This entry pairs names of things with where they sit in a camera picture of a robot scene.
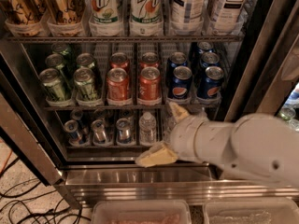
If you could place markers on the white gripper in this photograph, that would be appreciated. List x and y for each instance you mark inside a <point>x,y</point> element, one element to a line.
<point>183,139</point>

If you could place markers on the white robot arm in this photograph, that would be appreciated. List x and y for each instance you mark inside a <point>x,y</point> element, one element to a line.
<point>258,147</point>

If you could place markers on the front left pepsi can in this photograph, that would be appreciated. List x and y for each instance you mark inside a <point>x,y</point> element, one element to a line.
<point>180,83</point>

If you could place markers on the pepsi can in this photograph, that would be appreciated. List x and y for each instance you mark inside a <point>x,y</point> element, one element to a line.
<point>180,83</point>
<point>210,82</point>
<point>174,60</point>
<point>198,48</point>
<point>207,59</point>

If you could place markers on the front right orange can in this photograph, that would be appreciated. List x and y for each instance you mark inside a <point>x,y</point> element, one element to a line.
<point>149,83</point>

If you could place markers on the orange can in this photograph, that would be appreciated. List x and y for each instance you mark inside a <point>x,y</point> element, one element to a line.
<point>149,59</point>
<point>149,83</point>
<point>120,60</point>
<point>117,84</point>

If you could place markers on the front right pepsi can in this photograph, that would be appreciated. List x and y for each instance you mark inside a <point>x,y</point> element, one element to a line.
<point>210,82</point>

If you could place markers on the front left orange can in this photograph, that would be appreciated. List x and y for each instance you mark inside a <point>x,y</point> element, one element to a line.
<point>117,84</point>

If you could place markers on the rear left pepsi can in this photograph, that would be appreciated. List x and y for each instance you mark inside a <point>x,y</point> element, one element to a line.
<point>174,60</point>

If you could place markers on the rear right orange can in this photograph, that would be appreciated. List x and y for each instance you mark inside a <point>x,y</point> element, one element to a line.
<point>149,59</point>

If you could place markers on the middle right pepsi can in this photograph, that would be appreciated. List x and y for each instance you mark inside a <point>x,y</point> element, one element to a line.
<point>207,59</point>

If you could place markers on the rear left orange can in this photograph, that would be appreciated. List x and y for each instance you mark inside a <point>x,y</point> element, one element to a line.
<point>120,60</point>

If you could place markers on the rear right pepsi can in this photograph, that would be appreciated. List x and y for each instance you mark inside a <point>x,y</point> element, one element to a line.
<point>198,48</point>

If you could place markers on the front right green can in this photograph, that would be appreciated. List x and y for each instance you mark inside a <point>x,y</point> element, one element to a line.
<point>85,83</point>

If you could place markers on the green can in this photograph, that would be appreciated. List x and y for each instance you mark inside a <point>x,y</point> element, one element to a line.
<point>85,83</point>
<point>64,51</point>
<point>54,85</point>
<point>58,62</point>
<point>88,61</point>

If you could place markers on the rear right green can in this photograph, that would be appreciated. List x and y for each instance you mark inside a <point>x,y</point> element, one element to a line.
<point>88,61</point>

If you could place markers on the green can right fridge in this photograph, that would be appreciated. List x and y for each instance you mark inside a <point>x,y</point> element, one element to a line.
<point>287,113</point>

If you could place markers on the front left green can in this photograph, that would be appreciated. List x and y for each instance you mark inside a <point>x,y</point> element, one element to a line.
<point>54,85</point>

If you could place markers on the right 7up can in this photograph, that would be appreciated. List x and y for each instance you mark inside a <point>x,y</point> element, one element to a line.
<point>145,11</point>

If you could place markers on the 7up can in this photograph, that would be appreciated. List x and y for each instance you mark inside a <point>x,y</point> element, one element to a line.
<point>105,11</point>
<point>145,11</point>

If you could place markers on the middle left green can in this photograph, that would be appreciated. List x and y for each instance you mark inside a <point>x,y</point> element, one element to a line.
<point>58,62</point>

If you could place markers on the rear left green can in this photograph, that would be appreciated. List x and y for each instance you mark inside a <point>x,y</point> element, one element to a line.
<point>64,51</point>

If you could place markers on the open fridge door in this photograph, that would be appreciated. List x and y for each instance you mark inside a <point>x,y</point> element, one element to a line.
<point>24,130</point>

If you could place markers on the left 7up can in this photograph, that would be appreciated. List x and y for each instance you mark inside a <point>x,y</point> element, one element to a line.
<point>105,11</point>

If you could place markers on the right lacroix can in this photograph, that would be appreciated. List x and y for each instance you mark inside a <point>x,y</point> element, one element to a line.
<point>66,12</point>

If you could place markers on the lacroix can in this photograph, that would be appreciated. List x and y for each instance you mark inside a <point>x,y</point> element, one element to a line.
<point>22,12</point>
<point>66,12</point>

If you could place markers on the left lacroix can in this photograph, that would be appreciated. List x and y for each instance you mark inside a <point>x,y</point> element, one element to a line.
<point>22,12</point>

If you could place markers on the middle water bottle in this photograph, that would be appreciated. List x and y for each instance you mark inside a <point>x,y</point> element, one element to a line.
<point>169,124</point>

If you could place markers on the water bottle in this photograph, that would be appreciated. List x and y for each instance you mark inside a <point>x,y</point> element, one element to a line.
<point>169,124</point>
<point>147,129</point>

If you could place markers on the left water bottle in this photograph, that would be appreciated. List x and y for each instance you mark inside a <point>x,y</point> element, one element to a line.
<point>147,129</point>

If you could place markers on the left clear plastic bin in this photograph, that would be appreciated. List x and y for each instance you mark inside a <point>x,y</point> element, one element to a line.
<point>142,212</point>

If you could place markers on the clear plastic bin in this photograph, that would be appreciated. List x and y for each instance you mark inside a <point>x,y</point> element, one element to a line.
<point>142,212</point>
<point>276,210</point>

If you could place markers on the left teas tea bottle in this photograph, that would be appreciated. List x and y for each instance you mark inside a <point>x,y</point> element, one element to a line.
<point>187,11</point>

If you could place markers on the teas tea bottle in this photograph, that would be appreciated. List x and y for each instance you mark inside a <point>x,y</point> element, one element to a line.
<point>187,11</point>
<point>225,12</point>

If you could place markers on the right clear plastic bin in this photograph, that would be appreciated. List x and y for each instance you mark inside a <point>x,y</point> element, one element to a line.
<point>276,210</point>

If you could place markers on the right teas tea bottle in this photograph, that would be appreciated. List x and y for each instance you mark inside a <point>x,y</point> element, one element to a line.
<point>225,12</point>

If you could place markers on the top wire shelf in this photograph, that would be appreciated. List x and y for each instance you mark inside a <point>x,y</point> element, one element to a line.
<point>125,39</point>

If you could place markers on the wire shelf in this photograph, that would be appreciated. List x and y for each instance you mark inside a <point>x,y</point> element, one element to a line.
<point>134,107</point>
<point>125,39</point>

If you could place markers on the middle wire shelf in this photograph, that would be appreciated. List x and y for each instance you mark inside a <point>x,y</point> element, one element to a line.
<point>134,107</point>

